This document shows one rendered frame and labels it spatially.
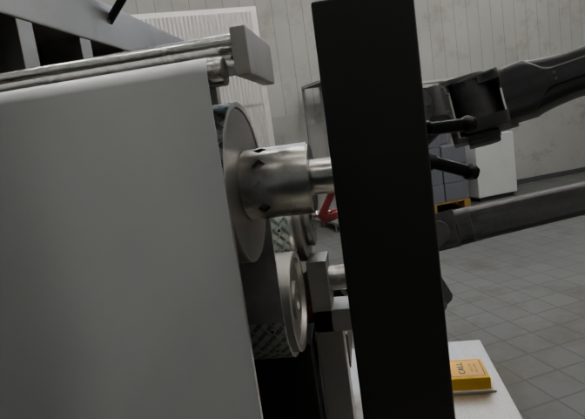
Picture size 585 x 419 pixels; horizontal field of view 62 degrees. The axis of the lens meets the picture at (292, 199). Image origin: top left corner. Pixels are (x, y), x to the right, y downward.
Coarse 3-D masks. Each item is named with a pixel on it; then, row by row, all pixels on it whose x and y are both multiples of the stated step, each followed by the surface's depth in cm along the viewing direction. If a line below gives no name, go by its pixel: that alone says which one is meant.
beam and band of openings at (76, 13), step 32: (0, 0) 62; (32, 0) 69; (64, 0) 77; (96, 0) 86; (0, 32) 66; (32, 32) 68; (64, 32) 76; (96, 32) 85; (128, 32) 97; (160, 32) 114; (0, 64) 67; (32, 64) 68
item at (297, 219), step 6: (294, 216) 65; (300, 216) 66; (294, 222) 65; (300, 222) 65; (294, 228) 65; (300, 228) 65; (300, 234) 65; (300, 240) 65; (300, 246) 66; (306, 246) 68; (300, 252) 66; (306, 252) 67; (306, 258) 68
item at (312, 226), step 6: (306, 216) 66; (306, 222) 66; (312, 222) 68; (306, 228) 67; (312, 228) 67; (306, 234) 67; (312, 234) 67; (306, 240) 68; (312, 240) 68; (312, 246) 69
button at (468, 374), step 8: (456, 360) 90; (464, 360) 90; (472, 360) 89; (480, 360) 89; (456, 368) 87; (464, 368) 87; (472, 368) 86; (480, 368) 86; (456, 376) 84; (464, 376) 84; (472, 376) 84; (480, 376) 83; (488, 376) 83; (456, 384) 84; (464, 384) 84; (472, 384) 84; (480, 384) 83; (488, 384) 83
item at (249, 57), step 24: (240, 24) 35; (168, 48) 37; (192, 48) 36; (216, 48) 36; (240, 48) 35; (264, 48) 42; (24, 72) 38; (48, 72) 38; (72, 72) 38; (96, 72) 38; (240, 72) 35; (264, 72) 40
